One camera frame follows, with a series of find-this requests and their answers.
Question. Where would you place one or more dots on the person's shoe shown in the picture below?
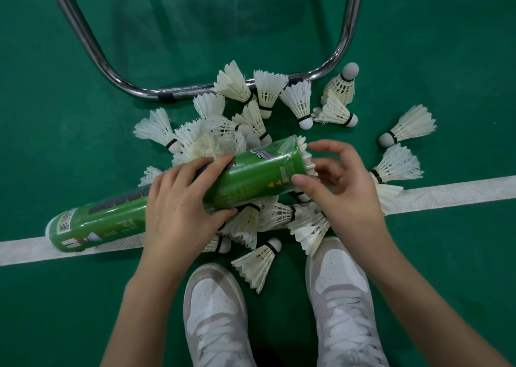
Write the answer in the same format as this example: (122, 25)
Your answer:
(342, 290)
(213, 310)

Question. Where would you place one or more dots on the person's right shoe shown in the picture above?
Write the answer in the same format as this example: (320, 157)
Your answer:
(342, 290)

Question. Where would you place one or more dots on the pile of white shuttlecocks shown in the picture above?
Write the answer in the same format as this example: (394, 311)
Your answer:
(231, 82)

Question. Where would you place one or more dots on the single feather shuttlecock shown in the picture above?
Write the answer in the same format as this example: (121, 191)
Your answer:
(308, 161)

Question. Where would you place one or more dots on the person's left forearm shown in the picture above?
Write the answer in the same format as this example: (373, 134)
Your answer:
(139, 322)

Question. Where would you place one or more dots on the black chair with chrome frame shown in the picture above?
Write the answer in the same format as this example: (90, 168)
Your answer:
(350, 16)

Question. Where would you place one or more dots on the person's left hand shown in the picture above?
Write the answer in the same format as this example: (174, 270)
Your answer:
(173, 213)

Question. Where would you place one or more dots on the person's left shoe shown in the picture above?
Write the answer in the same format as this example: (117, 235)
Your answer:
(213, 310)

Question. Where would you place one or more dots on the bright green glossy shuttlecock tube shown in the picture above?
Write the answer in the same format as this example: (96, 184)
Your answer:
(105, 221)

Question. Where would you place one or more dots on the person's right forearm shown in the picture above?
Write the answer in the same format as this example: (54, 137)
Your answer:
(435, 310)

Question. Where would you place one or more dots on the person's right hand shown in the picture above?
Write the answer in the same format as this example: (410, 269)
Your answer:
(354, 201)

